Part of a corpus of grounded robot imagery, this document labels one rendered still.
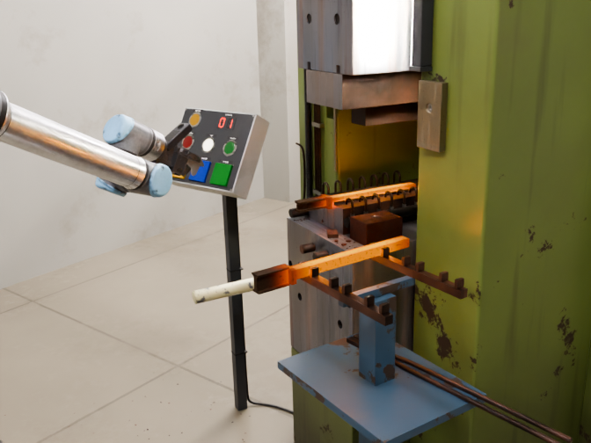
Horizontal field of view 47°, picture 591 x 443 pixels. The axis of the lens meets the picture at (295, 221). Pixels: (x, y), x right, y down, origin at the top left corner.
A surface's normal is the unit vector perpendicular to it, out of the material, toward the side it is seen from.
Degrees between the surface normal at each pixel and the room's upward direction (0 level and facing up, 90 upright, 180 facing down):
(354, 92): 90
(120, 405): 0
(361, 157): 90
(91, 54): 90
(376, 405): 0
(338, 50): 90
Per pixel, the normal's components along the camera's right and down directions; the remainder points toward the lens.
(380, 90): 0.47, 0.26
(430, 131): -0.88, 0.17
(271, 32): -0.62, 0.25
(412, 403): -0.03, -0.95
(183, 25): 0.78, 0.17
